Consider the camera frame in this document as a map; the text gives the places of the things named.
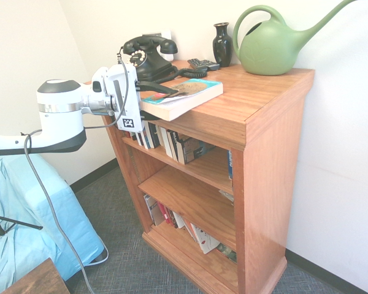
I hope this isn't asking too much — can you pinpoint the dark green cover book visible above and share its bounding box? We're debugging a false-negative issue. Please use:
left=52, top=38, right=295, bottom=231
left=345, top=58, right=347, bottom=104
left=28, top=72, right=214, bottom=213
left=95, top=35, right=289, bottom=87
left=215, top=243, right=238, bottom=265

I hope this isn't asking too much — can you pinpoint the thin dark cream paperback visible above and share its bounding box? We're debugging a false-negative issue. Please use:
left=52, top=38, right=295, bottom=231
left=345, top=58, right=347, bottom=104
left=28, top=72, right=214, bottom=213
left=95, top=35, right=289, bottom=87
left=149, top=122, right=161, bottom=149

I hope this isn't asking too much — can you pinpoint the blue Thailand travel book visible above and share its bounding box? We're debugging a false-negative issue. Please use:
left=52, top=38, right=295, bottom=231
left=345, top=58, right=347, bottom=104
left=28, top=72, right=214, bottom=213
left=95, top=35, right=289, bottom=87
left=226, top=149, right=234, bottom=181

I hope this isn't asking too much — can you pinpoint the green plastic watering can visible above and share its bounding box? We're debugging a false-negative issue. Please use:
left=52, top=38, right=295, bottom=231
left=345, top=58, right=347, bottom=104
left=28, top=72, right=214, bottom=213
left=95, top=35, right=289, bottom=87
left=232, top=0, right=361, bottom=77

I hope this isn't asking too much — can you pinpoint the large white paperback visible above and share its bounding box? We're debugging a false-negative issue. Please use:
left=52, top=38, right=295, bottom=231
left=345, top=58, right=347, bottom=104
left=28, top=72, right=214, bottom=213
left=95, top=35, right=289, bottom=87
left=190, top=222, right=221, bottom=255

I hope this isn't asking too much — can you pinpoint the dark wooden table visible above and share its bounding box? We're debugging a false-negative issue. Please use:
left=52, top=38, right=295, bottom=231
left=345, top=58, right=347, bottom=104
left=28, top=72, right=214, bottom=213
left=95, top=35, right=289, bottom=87
left=0, top=257, right=71, bottom=294

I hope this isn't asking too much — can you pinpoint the light blue cloth cover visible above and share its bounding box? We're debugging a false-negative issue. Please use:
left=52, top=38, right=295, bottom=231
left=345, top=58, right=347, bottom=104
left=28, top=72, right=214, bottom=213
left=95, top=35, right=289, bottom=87
left=0, top=149, right=109, bottom=281

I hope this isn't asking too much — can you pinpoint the gray arm cable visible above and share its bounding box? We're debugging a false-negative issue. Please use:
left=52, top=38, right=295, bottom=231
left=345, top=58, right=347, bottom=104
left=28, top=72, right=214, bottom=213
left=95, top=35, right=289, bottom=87
left=20, top=45, right=131, bottom=294

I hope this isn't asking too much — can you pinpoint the black rotary telephone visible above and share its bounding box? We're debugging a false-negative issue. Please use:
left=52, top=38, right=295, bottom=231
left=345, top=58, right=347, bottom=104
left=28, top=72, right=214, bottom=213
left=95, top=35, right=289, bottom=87
left=115, top=35, right=208, bottom=84

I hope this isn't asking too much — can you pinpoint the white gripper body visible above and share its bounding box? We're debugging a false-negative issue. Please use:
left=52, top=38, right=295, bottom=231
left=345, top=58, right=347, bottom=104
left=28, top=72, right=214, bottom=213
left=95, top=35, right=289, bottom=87
left=105, top=63, right=146, bottom=133

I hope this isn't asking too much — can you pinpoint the dark remote control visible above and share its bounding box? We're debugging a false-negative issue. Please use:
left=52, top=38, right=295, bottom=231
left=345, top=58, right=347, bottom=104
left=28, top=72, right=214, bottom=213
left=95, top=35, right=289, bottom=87
left=187, top=58, right=210, bottom=71
left=199, top=59, right=221, bottom=72

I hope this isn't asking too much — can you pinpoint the wooden bookshelf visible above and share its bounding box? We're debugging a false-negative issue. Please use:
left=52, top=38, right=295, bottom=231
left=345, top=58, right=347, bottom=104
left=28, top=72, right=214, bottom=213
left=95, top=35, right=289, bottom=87
left=84, top=59, right=316, bottom=294

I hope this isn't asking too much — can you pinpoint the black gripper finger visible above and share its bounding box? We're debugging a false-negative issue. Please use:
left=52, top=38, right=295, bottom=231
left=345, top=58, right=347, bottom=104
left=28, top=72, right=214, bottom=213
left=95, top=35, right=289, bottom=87
left=139, top=110, right=161, bottom=122
left=134, top=80, right=180, bottom=97

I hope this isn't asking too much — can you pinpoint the white thick paperback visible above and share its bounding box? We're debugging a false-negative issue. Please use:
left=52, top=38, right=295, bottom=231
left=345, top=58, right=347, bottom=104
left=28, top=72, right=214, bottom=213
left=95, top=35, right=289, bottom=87
left=159, top=126, right=174, bottom=159

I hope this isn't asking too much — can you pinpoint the black tripod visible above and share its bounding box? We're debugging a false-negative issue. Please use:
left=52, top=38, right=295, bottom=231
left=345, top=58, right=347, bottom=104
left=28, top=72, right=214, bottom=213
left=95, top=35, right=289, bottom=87
left=0, top=213, right=44, bottom=243

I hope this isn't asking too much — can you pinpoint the black book with white lettering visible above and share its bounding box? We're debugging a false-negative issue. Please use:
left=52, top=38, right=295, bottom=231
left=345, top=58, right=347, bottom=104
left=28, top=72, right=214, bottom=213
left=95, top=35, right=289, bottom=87
left=167, top=130, right=186, bottom=165

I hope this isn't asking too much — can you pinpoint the black glossy vase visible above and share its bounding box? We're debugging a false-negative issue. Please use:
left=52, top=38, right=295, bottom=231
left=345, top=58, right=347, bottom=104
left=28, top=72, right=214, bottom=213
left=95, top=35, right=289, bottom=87
left=213, top=22, right=234, bottom=68

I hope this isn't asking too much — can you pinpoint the dark blue orange patterned book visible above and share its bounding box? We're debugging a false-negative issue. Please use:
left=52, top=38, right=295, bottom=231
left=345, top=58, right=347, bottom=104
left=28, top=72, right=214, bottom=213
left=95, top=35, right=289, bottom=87
left=182, top=136, right=216, bottom=165

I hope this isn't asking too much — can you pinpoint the white floor cable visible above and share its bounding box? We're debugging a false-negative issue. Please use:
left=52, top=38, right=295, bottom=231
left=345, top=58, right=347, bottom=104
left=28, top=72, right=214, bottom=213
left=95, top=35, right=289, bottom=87
left=84, top=241, right=110, bottom=266

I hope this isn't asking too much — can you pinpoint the red spine paperback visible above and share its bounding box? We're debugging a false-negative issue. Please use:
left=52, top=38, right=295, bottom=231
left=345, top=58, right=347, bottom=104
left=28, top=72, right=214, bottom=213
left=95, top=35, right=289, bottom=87
left=157, top=202, right=173, bottom=227

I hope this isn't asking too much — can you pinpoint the teal and red paperback book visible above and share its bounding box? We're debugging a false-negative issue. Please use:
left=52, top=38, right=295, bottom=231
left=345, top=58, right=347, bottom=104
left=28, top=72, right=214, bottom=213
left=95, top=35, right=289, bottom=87
left=139, top=78, right=224, bottom=123

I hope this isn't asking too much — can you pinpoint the white red paperback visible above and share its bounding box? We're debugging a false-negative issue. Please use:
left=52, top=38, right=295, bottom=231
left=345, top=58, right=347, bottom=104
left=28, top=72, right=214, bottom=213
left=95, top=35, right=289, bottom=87
left=143, top=193, right=166, bottom=227

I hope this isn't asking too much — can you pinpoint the white thin paperback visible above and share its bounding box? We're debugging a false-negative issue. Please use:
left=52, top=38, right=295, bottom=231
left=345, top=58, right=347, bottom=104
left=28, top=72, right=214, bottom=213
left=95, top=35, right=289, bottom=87
left=173, top=211, right=185, bottom=230

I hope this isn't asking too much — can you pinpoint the blue and white spine book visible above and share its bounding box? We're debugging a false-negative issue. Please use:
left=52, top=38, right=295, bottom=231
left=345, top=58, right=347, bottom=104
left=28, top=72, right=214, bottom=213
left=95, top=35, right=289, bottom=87
left=140, top=121, right=151, bottom=150

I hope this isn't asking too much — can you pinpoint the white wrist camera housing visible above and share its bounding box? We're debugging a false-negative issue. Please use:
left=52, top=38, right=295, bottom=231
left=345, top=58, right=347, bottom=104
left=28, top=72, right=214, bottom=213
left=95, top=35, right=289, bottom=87
left=90, top=66, right=110, bottom=108

